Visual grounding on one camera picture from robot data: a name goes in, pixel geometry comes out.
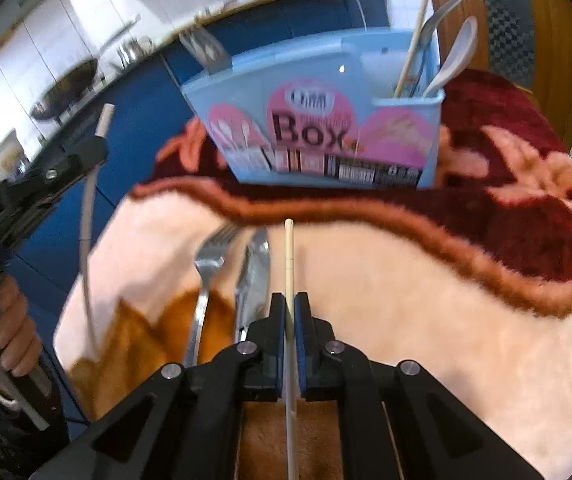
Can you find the wooden chopstick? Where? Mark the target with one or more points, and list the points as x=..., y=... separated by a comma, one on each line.
x=413, y=40
x=290, y=260

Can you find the blue lower cabinets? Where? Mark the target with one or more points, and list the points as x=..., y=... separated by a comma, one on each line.
x=131, y=125

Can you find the steel kettle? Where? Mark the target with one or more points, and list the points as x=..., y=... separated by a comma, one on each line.
x=131, y=50

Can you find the light blue utensil box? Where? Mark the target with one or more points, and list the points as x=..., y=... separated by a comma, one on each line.
x=316, y=125

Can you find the steel spoon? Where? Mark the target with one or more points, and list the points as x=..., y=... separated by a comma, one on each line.
x=440, y=15

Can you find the dark wok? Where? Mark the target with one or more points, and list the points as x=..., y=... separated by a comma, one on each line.
x=66, y=90

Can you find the wooden door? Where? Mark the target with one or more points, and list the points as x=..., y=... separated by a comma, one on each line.
x=550, y=35

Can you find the steel knife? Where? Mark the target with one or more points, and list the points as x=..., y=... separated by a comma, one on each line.
x=253, y=270

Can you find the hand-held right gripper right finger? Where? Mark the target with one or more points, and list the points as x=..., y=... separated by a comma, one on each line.
x=316, y=360

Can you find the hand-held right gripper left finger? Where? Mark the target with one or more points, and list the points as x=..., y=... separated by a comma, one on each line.
x=261, y=360

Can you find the steel fork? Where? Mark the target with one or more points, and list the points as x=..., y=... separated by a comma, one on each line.
x=208, y=270
x=206, y=50

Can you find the white plastic spoon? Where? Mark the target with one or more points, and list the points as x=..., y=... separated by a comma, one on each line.
x=460, y=45

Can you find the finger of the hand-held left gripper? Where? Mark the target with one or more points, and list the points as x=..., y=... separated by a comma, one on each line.
x=86, y=152
x=48, y=185

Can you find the red and orange floral blanket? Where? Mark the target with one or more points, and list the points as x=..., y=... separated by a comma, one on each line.
x=415, y=310

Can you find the person's left hand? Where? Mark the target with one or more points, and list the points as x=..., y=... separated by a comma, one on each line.
x=16, y=330

